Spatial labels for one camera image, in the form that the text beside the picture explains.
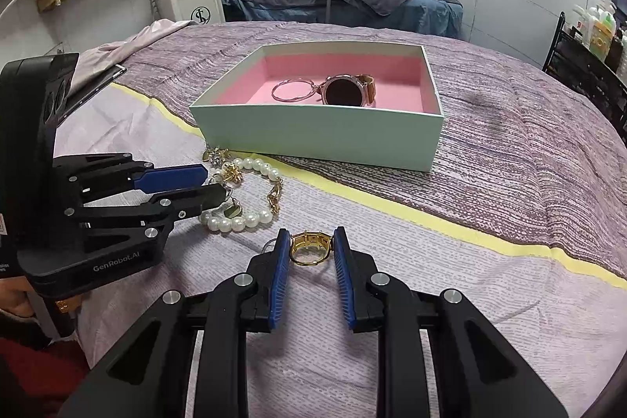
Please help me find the pearl bracelet with gold links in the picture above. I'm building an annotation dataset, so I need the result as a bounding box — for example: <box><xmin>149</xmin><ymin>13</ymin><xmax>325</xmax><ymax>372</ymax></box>
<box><xmin>200</xmin><ymin>156</ymin><xmax>284</xmax><ymax>233</ymax></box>

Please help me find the person's left hand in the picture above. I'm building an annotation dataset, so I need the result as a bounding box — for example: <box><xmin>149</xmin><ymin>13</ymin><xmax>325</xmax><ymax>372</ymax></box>
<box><xmin>0</xmin><ymin>277</ymin><xmax>33</xmax><ymax>317</ymax></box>

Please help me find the cluster of bottles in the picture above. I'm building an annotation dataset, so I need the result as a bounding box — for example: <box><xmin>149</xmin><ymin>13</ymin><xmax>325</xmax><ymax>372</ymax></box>
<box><xmin>571</xmin><ymin>0</ymin><xmax>627</xmax><ymax>78</ymax></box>

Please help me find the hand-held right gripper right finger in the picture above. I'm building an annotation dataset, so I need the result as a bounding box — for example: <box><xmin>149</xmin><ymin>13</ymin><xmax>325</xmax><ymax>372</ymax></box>
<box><xmin>332</xmin><ymin>226</ymin><xmax>571</xmax><ymax>418</ymax></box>

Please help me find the massage bed with blue cover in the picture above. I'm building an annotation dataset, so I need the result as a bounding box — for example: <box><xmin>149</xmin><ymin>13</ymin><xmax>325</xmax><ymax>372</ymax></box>
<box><xmin>218</xmin><ymin>0</ymin><xmax>464</xmax><ymax>42</ymax></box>

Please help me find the black metal rack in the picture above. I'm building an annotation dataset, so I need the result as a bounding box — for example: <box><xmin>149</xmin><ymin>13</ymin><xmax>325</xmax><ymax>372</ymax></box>
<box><xmin>541</xmin><ymin>11</ymin><xmax>627</xmax><ymax>130</ymax></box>

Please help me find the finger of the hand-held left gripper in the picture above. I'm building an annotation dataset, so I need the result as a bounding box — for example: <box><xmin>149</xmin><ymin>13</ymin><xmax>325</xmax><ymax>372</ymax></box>
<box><xmin>65</xmin><ymin>183</ymin><xmax>232</xmax><ymax>252</ymax></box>
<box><xmin>53</xmin><ymin>152</ymin><xmax>209</xmax><ymax>203</ymax></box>

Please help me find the mint box with pink lining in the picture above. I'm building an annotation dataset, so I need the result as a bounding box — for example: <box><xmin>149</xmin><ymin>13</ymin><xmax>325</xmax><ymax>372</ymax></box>
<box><xmin>188</xmin><ymin>44</ymin><xmax>446</xmax><ymax>174</ymax></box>

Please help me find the rose gold bangle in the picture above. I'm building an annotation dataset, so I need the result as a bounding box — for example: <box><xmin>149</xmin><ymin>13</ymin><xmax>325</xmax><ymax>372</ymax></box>
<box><xmin>271</xmin><ymin>76</ymin><xmax>314</xmax><ymax>104</ymax></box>

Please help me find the red garment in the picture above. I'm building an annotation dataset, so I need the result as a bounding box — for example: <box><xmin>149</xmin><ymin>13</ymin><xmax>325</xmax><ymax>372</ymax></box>
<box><xmin>0</xmin><ymin>335</ymin><xmax>91</xmax><ymax>418</ymax></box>

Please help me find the beige satin cloth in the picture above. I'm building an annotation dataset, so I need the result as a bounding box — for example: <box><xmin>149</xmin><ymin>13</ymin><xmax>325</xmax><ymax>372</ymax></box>
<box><xmin>71</xmin><ymin>20</ymin><xmax>197</xmax><ymax>105</ymax></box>

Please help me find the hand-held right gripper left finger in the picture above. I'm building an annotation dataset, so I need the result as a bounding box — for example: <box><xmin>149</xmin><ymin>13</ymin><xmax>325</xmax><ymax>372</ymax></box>
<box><xmin>56</xmin><ymin>228</ymin><xmax>295</xmax><ymax>418</ymax></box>

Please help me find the gold ring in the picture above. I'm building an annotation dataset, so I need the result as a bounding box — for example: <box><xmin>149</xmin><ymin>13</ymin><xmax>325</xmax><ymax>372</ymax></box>
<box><xmin>289</xmin><ymin>230</ymin><xmax>331</xmax><ymax>266</ymax></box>

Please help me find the rose gold watch brown strap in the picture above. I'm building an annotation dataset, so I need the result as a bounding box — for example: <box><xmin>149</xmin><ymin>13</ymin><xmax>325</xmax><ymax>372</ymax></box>
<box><xmin>319</xmin><ymin>74</ymin><xmax>377</xmax><ymax>108</ymax></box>

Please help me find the grey tablet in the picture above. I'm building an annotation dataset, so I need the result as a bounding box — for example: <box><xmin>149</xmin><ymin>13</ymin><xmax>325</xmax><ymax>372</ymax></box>
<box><xmin>63</xmin><ymin>64</ymin><xmax>127</xmax><ymax>115</ymax></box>

